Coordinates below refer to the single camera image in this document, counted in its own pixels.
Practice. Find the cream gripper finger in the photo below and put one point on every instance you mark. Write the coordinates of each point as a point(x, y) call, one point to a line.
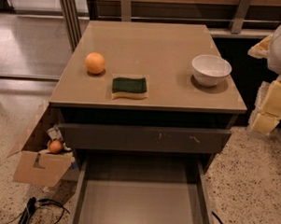
point(267, 113)
point(260, 50)

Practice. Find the orange fruit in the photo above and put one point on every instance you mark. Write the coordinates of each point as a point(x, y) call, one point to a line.
point(95, 63)
point(55, 147)

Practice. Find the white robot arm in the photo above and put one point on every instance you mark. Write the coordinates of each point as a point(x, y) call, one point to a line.
point(274, 56)

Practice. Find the closed top drawer front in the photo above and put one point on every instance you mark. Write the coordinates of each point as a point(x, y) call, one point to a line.
point(144, 138)

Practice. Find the grey drawer cabinet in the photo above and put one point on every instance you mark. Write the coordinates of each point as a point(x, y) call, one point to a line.
point(162, 54)

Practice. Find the open middle drawer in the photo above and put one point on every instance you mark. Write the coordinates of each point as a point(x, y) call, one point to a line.
point(140, 190)

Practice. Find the white ceramic bowl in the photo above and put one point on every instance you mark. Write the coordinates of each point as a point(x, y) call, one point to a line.
point(210, 70)

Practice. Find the green and yellow sponge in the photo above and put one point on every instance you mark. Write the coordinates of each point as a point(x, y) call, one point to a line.
point(126, 87)

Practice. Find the crumpled wrapper in box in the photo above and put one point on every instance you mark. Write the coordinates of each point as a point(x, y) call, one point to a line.
point(54, 133)

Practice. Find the orange fruit in box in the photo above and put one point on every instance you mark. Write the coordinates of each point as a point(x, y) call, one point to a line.
point(55, 147)

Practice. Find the cardboard box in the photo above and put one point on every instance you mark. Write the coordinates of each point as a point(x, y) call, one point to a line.
point(37, 165)

